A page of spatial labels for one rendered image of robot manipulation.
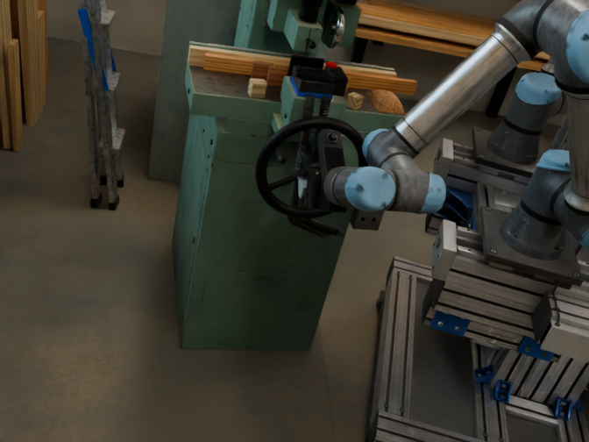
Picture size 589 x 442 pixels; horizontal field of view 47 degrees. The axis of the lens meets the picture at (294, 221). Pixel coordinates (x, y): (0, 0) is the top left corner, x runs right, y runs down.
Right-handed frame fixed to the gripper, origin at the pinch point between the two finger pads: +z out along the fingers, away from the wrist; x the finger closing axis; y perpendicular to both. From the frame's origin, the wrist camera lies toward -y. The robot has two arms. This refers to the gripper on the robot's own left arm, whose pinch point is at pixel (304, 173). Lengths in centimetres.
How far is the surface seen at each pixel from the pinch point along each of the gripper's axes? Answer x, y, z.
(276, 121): 1.1, -12.7, 25.9
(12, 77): -68, -30, 164
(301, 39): 8.0, -35.1, 31.2
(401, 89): 43, -27, 38
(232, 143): -7.3, -6.5, 35.8
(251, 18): 0, -44, 55
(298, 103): 3.6, -17.0, 17.7
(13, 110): -68, -17, 171
